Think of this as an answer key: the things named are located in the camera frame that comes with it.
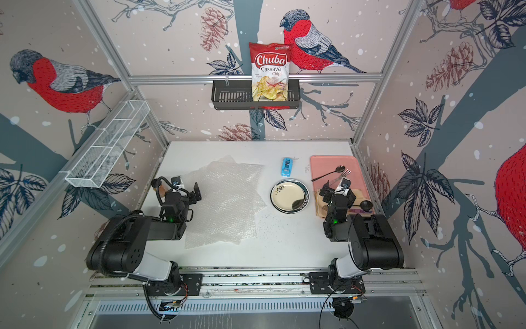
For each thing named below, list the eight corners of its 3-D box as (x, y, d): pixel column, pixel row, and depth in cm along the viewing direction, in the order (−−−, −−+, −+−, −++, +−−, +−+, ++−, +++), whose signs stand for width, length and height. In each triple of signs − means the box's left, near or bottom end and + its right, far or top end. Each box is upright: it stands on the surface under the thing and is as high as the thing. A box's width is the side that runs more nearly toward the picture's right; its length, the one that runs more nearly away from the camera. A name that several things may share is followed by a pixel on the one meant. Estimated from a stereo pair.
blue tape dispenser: (280, 176, 107) (280, 173, 105) (282, 160, 114) (282, 157, 112) (290, 177, 106) (291, 174, 104) (292, 161, 113) (293, 158, 111)
